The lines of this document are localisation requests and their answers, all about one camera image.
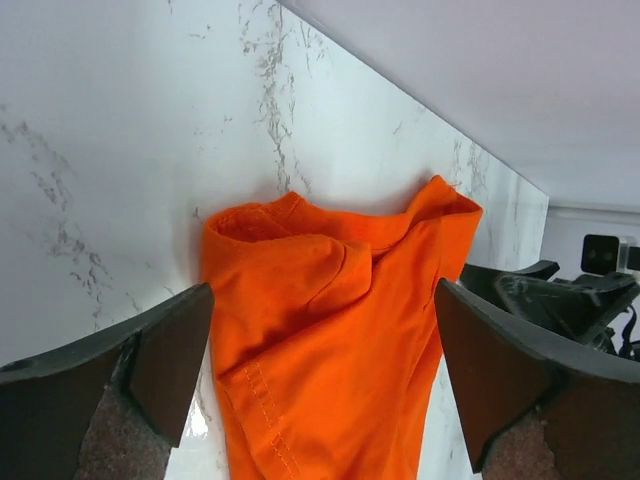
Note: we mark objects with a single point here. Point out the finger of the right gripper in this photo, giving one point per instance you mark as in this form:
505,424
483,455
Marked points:
480,280
584,306

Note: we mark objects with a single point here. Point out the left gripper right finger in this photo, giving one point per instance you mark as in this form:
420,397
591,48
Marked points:
533,404

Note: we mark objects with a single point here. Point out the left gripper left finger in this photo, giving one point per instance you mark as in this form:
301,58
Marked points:
111,405

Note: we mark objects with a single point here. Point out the orange t shirt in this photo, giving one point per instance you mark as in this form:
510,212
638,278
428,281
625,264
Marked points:
324,335

